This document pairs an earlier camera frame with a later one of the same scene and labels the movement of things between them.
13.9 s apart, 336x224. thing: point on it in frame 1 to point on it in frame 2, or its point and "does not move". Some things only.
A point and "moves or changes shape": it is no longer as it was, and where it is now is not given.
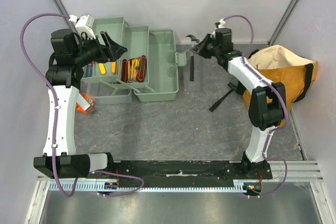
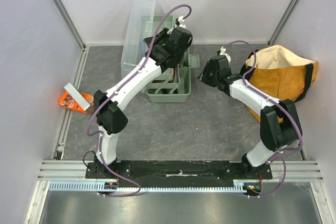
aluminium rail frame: (297, 171) does not move
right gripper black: (207, 44) to (208, 71)
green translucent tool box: (149, 70) moves or changes shape
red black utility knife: (141, 72) moves or changes shape
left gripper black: (112, 51) to (163, 35)
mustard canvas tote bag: (281, 65) does not move
